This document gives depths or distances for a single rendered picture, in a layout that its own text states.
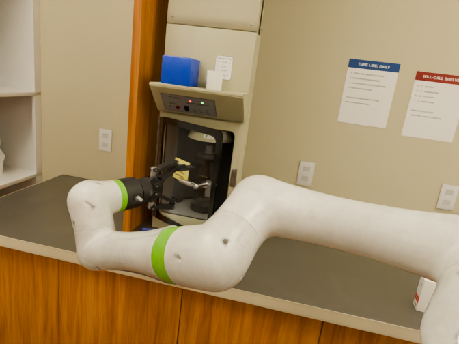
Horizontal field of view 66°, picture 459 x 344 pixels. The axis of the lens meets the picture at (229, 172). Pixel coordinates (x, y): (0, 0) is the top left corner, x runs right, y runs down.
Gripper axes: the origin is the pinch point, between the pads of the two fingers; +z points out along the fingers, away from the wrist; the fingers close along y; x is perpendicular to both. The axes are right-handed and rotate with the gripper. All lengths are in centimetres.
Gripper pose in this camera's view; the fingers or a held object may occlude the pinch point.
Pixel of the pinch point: (185, 181)
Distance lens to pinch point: 120.3
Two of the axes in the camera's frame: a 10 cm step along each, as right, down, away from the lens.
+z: 6.3, -1.2, 7.6
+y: 1.3, -9.6, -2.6
